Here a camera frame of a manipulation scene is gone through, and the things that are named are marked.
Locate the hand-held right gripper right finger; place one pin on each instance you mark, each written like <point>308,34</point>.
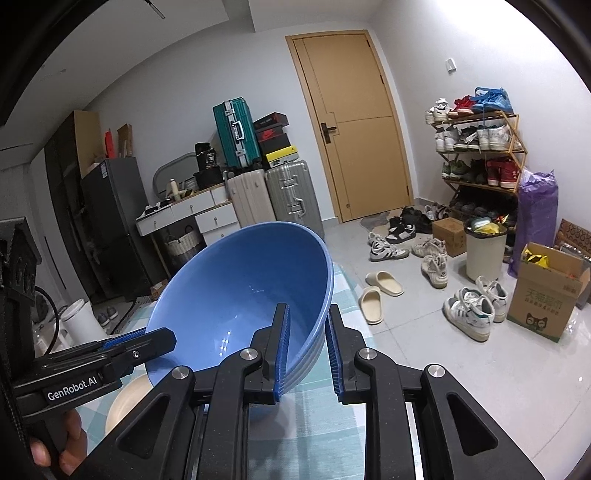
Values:
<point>333,360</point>

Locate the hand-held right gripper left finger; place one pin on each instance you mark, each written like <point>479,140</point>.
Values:
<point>282,360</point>

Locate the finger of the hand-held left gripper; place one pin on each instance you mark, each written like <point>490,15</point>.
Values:
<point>147,344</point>
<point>124,338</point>

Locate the beige plate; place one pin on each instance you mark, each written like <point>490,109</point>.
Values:
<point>129,401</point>

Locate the person's left hand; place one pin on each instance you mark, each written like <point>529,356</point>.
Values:
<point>76,438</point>

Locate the dotted floor mat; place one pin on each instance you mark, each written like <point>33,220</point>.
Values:
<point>134,314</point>

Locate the grey sneaker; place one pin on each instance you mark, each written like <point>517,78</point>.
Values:
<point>107,316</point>

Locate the white electric kettle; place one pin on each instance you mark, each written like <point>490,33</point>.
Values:
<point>85,323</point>

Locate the beige slipper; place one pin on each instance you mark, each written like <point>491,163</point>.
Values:
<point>369,304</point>
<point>383,281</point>

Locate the woven laundry basket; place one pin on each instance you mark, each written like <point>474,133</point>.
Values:
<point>184,247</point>

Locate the dark refrigerator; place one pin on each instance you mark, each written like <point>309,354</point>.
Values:
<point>115,221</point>

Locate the white dressing table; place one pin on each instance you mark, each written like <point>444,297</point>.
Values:
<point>157,221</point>

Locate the group of loose shoes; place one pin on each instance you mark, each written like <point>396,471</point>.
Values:
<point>434,267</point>

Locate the white drawer unit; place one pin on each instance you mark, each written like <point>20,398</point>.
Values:
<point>214,221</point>

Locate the beige bottle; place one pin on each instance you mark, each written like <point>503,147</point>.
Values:
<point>173,190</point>

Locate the beige suitcase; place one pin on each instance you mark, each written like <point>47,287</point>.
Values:
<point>251,198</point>

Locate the silver suitcase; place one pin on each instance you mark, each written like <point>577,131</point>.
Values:
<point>291,194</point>

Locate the grey framed oval mirror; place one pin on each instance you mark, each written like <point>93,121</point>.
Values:
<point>159,173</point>

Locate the small brown cardboard box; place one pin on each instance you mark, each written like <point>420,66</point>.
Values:
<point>450,237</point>

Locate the black storage box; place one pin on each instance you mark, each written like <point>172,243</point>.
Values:
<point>210,177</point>

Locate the white trash bin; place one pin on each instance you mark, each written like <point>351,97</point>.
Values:
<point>485,258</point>

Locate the black paper bag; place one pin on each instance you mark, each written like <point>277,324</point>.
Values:
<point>205,157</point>

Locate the tall dark cabinet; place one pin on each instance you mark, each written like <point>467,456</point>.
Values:
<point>60,152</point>

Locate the brown flat box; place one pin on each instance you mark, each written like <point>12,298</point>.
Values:
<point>124,141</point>

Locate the black and yellow shoe box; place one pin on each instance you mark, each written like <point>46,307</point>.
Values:
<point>279,159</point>

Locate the green printed cardboard box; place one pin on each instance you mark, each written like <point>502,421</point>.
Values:
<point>540,304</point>

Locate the red shoe box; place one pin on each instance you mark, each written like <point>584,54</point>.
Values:
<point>270,134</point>

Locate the teal suitcase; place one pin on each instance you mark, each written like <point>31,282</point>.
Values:
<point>231,134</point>

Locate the purple plastic bag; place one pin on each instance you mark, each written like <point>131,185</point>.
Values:
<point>538,212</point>

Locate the wooden door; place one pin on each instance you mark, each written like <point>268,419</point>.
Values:
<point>360,92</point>

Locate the brown patterned board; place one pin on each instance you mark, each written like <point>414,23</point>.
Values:
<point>572,230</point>

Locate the wooden shoe rack with shoes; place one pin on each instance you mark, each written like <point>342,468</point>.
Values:
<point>494,134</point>

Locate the white wall switch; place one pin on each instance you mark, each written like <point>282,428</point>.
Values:
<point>451,64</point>

